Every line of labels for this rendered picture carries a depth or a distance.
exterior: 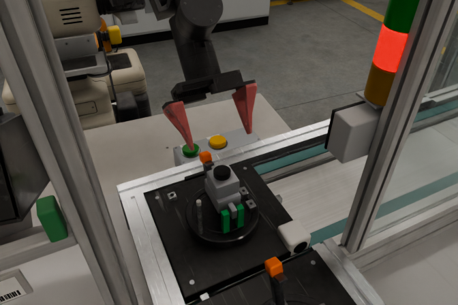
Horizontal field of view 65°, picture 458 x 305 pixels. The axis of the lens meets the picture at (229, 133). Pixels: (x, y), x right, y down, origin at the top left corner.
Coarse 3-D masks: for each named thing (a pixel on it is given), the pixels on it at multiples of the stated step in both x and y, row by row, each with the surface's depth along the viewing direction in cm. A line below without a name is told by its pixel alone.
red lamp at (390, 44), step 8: (384, 32) 43; (392, 32) 42; (384, 40) 43; (392, 40) 42; (400, 40) 42; (376, 48) 45; (384, 48) 43; (392, 48) 43; (400, 48) 42; (376, 56) 45; (384, 56) 44; (392, 56) 43; (400, 56) 43; (376, 64) 45; (384, 64) 44; (392, 64) 44
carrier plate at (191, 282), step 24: (240, 168) 80; (168, 192) 74; (192, 192) 74; (264, 192) 74; (168, 216) 69; (264, 216) 69; (288, 216) 69; (168, 240) 65; (192, 240) 65; (264, 240) 65; (192, 264) 61; (216, 264) 61; (240, 264) 61; (192, 288) 58; (216, 288) 59
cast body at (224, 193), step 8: (216, 168) 62; (224, 168) 62; (208, 176) 62; (216, 176) 61; (224, 176) 61; (232, 176) 62; (208, 184) 64; (216, 184) 60; (224, 184) 60; (232, 184) 61; (208, 192) 65; (216, 192) 60; (224, 192) 61; (232, 192) 62; (216, 200) 62; (224, 200) 62; (232, 200) 62; (240, 200) 63; (216, 208) 63; (224, 208) 63; (232, 208) 61; (232, 216) 62
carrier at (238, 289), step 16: (304, 256) 63; (288, 272) 60; (304, 272) 60; (320, 272) 60; (240, 288) 58; (256, 288) 58; (288, 288) 58; (304, 288) 58; (320, 288) 58; (336, 288) 58; (208, 304) 56; (224, 304) 56; (240, 304) 56; (256, 304) 56; (272, 304) 53; (288, 304) 54; (304, 304) 54; (320, 304) 53; (336, 304) 56; (352, 304) 56
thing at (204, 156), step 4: (200, 152) 69; (204, 152) 69; (208, 152) 68; (200, 156) 68; (204, 156) 68; (208, 156) 68; (200, 160) 69; (204, 160) 68; (208, 160) 68; (204, 164) 68; (208, 164) 67; (212, 164) 67; (204, 168) 69; (208, 168) 69; (204, 172) 70
